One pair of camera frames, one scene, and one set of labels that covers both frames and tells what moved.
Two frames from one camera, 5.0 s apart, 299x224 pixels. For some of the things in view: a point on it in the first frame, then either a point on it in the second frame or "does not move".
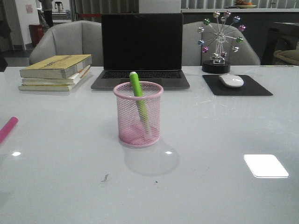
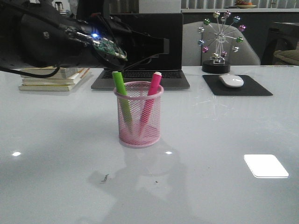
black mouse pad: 250,87 does not move
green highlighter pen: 138,94 -> 119,80
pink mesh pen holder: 138,116 does not move
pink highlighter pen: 6,130 -> 153,88
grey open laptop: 150,45 does not move
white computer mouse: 232,80 does not move
